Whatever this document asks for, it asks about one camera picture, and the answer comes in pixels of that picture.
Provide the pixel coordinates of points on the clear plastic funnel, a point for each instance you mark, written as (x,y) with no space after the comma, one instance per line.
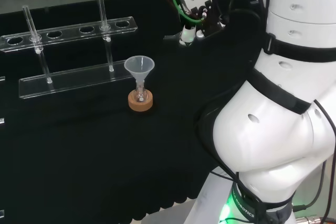
(139,66)

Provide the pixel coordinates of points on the small round-bottom glass flask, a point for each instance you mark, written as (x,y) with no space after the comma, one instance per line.
(140,95)

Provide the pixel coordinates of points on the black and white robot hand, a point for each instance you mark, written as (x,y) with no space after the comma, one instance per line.
(210,22)

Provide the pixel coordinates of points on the clear acrylic funnel stand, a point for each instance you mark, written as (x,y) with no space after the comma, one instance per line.
(68,81)

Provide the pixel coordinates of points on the black bench cloth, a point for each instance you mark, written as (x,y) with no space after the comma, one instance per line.
(92,155)

